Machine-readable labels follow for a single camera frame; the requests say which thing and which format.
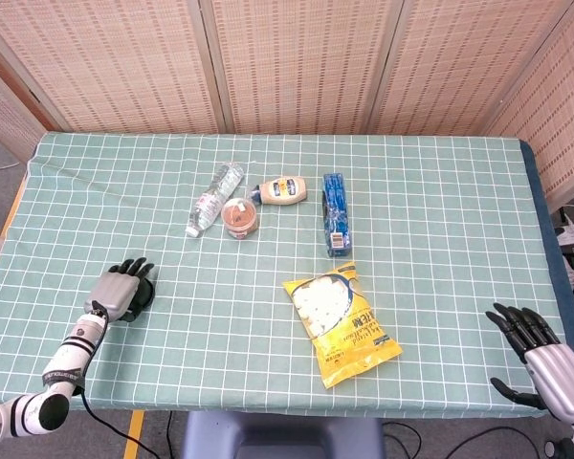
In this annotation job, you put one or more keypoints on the green checked tablecloth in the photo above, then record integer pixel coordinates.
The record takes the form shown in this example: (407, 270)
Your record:
(220, 311)

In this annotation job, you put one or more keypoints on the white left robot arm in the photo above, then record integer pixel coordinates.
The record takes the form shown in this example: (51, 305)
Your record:
(69, 354)

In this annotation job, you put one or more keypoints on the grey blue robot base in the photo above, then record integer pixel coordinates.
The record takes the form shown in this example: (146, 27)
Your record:
(282, 435)

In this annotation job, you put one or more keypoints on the yellow marshmallow bag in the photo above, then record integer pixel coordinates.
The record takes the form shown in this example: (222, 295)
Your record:
(344, 334)

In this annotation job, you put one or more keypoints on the bamboo folding screen panel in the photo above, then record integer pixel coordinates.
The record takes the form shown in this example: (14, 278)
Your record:
(301, 62)
(115, 62)
(0, 110)
(559, 110)
(459, 62)

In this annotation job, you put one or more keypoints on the cream mayonnaise squeeze bottle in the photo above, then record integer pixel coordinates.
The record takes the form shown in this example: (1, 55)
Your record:
(287, 190)

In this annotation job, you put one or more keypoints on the clear plastic water bottle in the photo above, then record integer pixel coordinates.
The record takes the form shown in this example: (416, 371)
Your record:
(210, 203)

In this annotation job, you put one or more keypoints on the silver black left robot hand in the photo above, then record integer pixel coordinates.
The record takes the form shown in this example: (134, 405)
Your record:
(112, 294)

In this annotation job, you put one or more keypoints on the long blue cardboard box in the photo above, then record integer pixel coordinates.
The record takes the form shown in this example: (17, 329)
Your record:
(337, 210)

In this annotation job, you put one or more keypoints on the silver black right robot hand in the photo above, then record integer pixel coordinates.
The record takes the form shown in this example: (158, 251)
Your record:
(559, 373)

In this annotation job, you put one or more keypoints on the brown round snack cup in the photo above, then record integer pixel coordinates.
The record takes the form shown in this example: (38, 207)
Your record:
(239, 217)

